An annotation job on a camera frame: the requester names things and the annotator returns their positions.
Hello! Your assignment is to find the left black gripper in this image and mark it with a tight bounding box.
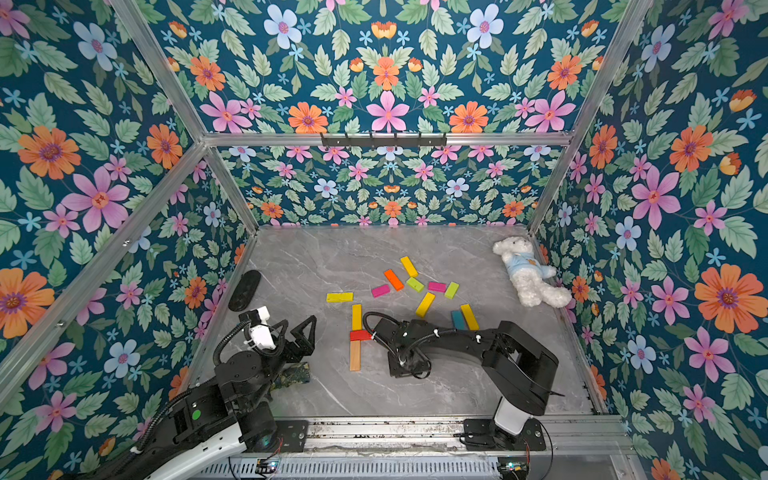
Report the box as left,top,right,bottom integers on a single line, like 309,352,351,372
240,317,317,411

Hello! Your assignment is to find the red block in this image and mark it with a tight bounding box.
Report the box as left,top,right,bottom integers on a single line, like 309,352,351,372
349,330,372,342

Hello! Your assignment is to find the long yellow block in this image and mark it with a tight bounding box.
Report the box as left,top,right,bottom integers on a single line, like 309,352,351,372
352,304,363,331
460,304,480,331

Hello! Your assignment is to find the small lime green block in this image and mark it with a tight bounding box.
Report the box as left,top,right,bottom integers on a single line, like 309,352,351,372
444,282,460,299

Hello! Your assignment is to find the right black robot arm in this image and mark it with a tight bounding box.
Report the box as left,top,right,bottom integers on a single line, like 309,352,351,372
362,311,559,438

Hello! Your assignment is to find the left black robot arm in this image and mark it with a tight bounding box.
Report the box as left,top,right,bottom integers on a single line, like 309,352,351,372
85,309,317,479

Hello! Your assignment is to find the floral patterned pouch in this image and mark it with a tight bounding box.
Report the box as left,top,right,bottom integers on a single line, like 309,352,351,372
271,362,311,390

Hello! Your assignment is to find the magenta block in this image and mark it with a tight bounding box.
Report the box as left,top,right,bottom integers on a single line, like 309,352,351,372
371,284,391,298
427,281,448,293

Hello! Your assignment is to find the long orange block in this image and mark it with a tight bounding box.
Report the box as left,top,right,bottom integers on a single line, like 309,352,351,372
384,269,404,291

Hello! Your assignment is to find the teal blue block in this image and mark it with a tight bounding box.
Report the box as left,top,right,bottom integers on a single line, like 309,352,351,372
451,310,468,331

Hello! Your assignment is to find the black oval case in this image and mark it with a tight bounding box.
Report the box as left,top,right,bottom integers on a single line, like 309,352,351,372
228,269,262,312

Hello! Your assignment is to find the yellow flat block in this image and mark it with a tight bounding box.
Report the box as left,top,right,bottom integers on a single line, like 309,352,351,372
326,292,354,303

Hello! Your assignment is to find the white teddy bear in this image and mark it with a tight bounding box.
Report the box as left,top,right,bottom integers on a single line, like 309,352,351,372
492,236,573,308

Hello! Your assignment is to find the black hook rail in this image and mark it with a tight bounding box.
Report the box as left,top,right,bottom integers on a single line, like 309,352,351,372
320,133,448,149

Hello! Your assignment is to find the metal base rail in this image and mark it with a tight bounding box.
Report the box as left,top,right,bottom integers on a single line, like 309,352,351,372
278,414,636,456

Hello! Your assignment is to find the horizontal aluminium frame bar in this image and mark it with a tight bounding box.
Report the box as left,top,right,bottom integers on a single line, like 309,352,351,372
204,132,573,148

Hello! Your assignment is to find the aluminium frame post back left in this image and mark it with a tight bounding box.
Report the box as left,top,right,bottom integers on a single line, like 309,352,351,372
112,1,258,237

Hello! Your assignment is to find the aluminium frame post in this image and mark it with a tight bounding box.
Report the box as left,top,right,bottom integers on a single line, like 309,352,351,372
528,0,653,239
112,1,258,237

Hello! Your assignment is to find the left aluminium frame bar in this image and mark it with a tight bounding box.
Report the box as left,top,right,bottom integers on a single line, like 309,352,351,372
1,141,206,409

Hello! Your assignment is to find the aluminium frame post back right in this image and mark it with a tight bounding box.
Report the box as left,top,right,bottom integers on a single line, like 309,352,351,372
528,0,653,239

